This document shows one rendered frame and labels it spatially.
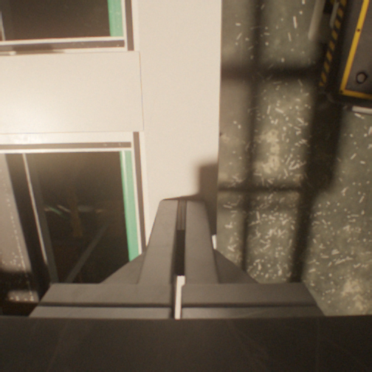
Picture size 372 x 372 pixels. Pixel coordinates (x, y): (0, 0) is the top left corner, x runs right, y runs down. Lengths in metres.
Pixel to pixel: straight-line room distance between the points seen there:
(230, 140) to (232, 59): 0.31
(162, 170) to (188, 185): 0.02
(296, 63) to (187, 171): 1.04
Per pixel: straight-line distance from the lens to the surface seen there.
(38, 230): 0.68
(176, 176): 0.15
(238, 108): 1.10
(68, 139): 0.23
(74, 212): 0.99
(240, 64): 1.11
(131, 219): 0.25
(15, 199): 0.64
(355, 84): 0.90
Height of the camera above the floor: 1.08
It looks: 73 degrees down
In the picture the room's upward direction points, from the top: 179 degrees counter-clockwise
